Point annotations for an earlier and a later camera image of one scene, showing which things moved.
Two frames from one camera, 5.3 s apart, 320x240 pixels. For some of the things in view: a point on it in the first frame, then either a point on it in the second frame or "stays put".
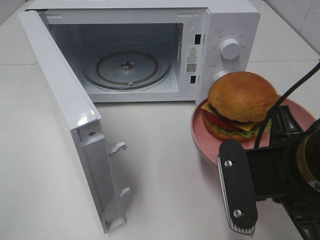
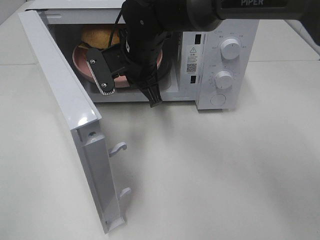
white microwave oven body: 155,51 stays put
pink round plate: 305,114 → 81,63
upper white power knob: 230,49 stays put
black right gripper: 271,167 → 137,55
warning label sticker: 192,59 stays put
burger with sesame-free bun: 239,105 → 97,37
